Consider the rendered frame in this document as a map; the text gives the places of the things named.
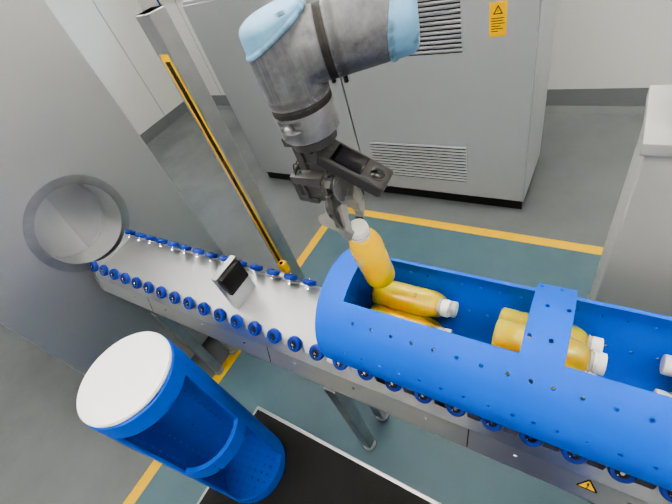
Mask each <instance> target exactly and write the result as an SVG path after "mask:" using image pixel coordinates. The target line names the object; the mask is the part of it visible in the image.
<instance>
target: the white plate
mask: <svg viewBox="0 0 672 504"><path fill-rule="evenodd" d="M171 361H172V351H171V347H170V344H169V342H168V341H167V339H166V338H165V337H163V336H162V335H161V334H159V333H156V332H149V331H146V332H139V333H135V334H132V335H130V336H127V337H125V338H123V339H121V340H119V341H118V342H116V343H115V344H113V345H112V346H111V347H109V348H108V349H107V350H106V351H105V352H104V353H102V354H101V355H100V356H99V357H98V359H97V360H96V361H95V362H94V363H93V364H92V366H91V367H90V369H89V370H88V372H87V373H86V375H85V377H84V378H83V381H82V383H81V385H80V388H79V391H78V395H77V404H76V405H77V412H78V415H79V417H80V418H81V420H82V421H83V422H84V423H86V424H88V425H90V426H92V427H96V428H106V427H111V426H115V425H117V424H120V423H122V422H124V421H126V420H128V419H130V418H131V417H133V416H134V415H136V414H137V413H138V412H139V411H141V410H142V409H143V408H144V407H145V406H146V405H147V404H148V403H149V402H150V401H151V400H152V399H153V398H154V397H155V395H156V394H157V393H158V391H159V390H160V388H161V387H162V385H163V383H164V382H165V380H166V378H167V375H168V373H169V370H170V366H171Z"/></svg>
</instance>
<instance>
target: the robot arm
mask: <svg viewBox="0 0 672 504"><path fill-rule="evenodd" d="M305 3H306V2H305V0H275V1H272V2H271V3H269V4H267V5H265V6H263V7H262V8H260V9H258V10H257V11H255V12H254V13H253V14H251V15H250V16H249V17H248V18H247V19H246V20H245V21H244V22H243V23H242V25H241V27H240V30H239V38H240V40H241V43H242V46H243V48H244V51H245V53H246V60H247V62H249V63H250V65H251V67H252V69H253V72H254V74H255V76H256V78H257V81H258V83H259V85H260V88H261V90H262V92H263V94H264V97H265V99H266V101H267V103H268V106H269V108H270V110H271V112H272V114H273V117H274V120H275V122H276V124H277V127H278V129H279V131H280V133H281V136H282V139H281V140H282V143H283V145H284V147H292V150H293V152H294V154H295V157H296V159H297V161H296V163H294V164H293V170H294V172H293V173H292V174H291V175H290V179H291V181H292V183H293V185H294V188H295V190H296V192H297V194H298V196H299V198H300V200H303V201H310V202H311V203H318V204H320V202H321V201H325V205H324V207H325V211H326V213H325V214H322V215H320V216H319V217H318V219H319V222H320V223H321V224H322V225H323V226H325V227H328V228H330V229H333V230H335V231H338V232H339V233H340V234H341V236H342V237H343V238H344V239H346V240H348V241H351V240H352V237H353V235H354V231H353V230H352V224H351V222H350V220H349V216H348V212H349V210H348V206H349V207H352V209H353V210H354V211H355V215H356V216H355V217H356V219H358V218H361V219H364V208H365V204H364V191H366V192H368V193H370V194H372V195H373V196H375V197H380V196H381V195H382V193H383V192H384V190H385V188H386V186H387V185H388V183H389V181H390V179H391V177H392V175H393V170H392V169H390V168H388V167H386V166H385V165H383V164H381V163H379V162H377V161H375V160H373V159H371V158H369V157H368V156H366V155H364V154H362V153H360V152H358V151H356V150H354V149H353V148H351V147H349V146H347V145H345V144H343V143H341V142H339V141H337V140H336V139H335V138H336V137H337V130H336V129H337V127H338V125H339V123H340V117H339V114H338V111H337V108H336V105H335V101H334V98H333V95H332V92H331V89H330V85H329V82H328V81H331V80H333V79H336V78H339V77H343V76H346V75H350V74H353V73H356V72H359V71H362V70H365V69H369V68H372V67H375V66H378V65H381V64H385V63H388V62H391V61H392V62H396V61H398V60H399V59H400V58H403V57H406V56H409V55H411V54H414V53H415V52H416V51H417V50H418V48H419V45H420V26H419V14H418V4H417V0H318V1H316V2H313V3H309V4H307V5H305ZM297 162H298V163H297ZM295 164H296V166H295V167H294V165H295ZM298 170H300V171H299V172H298V173H297V171H298ZM296 173H297V174H296ZM295 175H296V176H295ZM296 184H297V185H296ZM297 187H298V188H297ZM298 189H299V190H298ZM299 191H300V192H299ZM300 193H301V194H300Z"/></svg>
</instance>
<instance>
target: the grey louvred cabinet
mask: <svg viewBox="0 0 672 504"><path fill-rule="evenodd" d="M272 1H275V0H185V1H183V2H182V3H183V5H184V6H183V9H184V11H185V13H186V15H187V17H188V19H189V21H190V24H191V26H192V28H193V30H194V32H195V34H196V36H197V38H198V40H199V42H200V44H201V46H202V48H203V50H204V52H205V54H206V56H207V58H208V60H209V62H210V64H211V66H212V68H213V70H214V73H215V75H216V77H217V79H218V81H219V83H220V85H221V87H222V89H223V91H224V93H225V95H226V97H227V99H228V101H229V103H230V105H231V107H232V109H233V111H234V113H235V115H236V117H237V120H238V122H239V124H240V126H241V128H242V130H243V132H244V134H245V136H246V138H247V140H248V142H249V144H250V146H251V148H252V150H253V152H254V154H255V156H256V158H257V160H258V162H259V164H260V167H261V169H262V171H265V172H267V173H268V175H269V177H270V178H278V179H286V180H291V179H290V175H291V174H292V173H293V172H294V170H293V164H294V163H296V161H297V159H296V157H295V154H294V152H293V150H292V147H284V145H283V143H282V140H281V139H282V136H281V133H280V131H279V129H278V127H277V124H276V122H275V120H274V117H273V114H272V112H271V110H270V108H269V106H268V103H267V101H266V99H265V97H264V94H263V92H262V90H261V88H260V85H259V83H258V81H257V78H256V76H255V74H254V72H253V69H252V67H251V65H250V63H249V62H247V60H246V53H245V51H244V48H243V46H242V43H241V40H240V38H239V30H240V27H241V25H242V23H243V22H244V21H245V20H246V19H247V18H248V17H249V16H250V15H251V14H253V13H254V12H255V11H257V10H258V9H260V8H262V7H263V6H265V5H267V4H269V3H271V2H272ZM417 4H418V14H419V26H420V45H419V48H418V50H417V51H416V52H415V53H414V54H411V55H409V56H406V57H403V58H400V59H399V60H398V61H396V62H392V61H391V62H388V63H385V64H381V65H378V66H375V67H372V68H369V69H365V70H362V71H359V72H356V73H353V74H350V75H346V76H343V77H339V78H336V79H333V80H331V81H328V82H329V85H330V89H331V92H332V95H333V98H334V101H335V105H336V108H337V111H338V114H339V117H340V123H339V125H338V127H337V129H336V130H337V137H336V138H335V139H336V140H337V141H339V142H341V143H343V144H345V145H347V146H349V147H351V148H353V149H354V150H356V151H358V152H360V153H362V154H364V155H366V156H368V157H369V158H371V159H373V160H375V161H377V162H379V163H381V164H383V165H385V166H386V167H388V168H390V169H392V170H393V175H392V177H391V179H390V181H389V183H388V185H387V186H386V188H385V190H384V192H388V193H396V194H404V195H412V196H420V197H428V198H436V199H444V200H452V201H459V202H467V203H475V204H483V205H491V206H499V207H507V208H515V209H522V206H523V204H524V201H525V198H526V195H527V192H528V189H529V186H530V183H531V180H532V177H533V175H534V172H535V169H536V166H537V161H538V158H539V155H540V148H541V140H542V131H543V123H544V115H545V106H546V98H547V89H548V81H549V72H550V64H551V55H552V47H553V38H554V30H555V21H556V13H557V4H558V0H417Z"/></svg>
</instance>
